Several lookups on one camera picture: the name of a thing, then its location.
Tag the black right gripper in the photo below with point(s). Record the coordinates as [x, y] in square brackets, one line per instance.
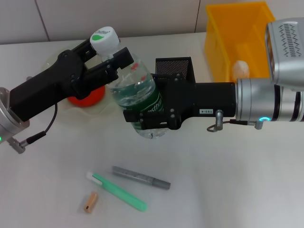
[204, 99]

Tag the grey marker pen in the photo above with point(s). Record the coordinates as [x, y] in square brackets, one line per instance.
[140, 177]

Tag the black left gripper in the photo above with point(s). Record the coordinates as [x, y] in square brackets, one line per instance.
[47, 88]

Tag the green pen white tip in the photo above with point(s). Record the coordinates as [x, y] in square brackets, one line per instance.
[118, 192]

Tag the black mesh pen holder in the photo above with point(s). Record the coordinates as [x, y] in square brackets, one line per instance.
[173, 66]

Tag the red-orange fruit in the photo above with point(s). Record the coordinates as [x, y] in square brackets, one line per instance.
[92, 97]

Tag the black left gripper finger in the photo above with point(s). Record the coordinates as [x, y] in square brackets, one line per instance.
[123, 59]

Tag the white paper ball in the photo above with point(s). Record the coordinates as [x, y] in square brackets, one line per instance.
[240, 69]

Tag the clear water bottle green label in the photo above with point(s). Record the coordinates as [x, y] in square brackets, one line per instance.
[133, 88]

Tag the small tan cylinder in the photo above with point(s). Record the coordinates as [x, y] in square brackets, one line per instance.
[90, 202]

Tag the yellow plastic bin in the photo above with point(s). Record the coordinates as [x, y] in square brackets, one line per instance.
[225, 35]

